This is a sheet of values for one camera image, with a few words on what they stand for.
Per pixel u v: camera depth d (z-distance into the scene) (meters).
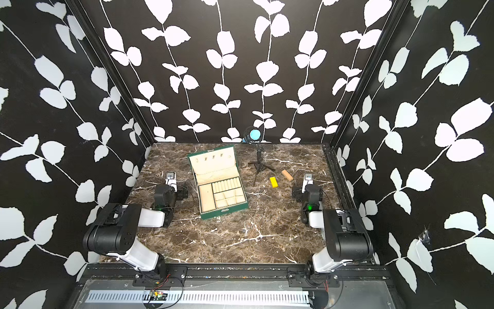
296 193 0.89
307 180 0.80
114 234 0.45
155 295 0.70
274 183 1.01
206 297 0.70
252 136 0.89
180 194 0.86
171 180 0.80
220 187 0.95
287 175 1.07
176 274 0.74
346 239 0.46
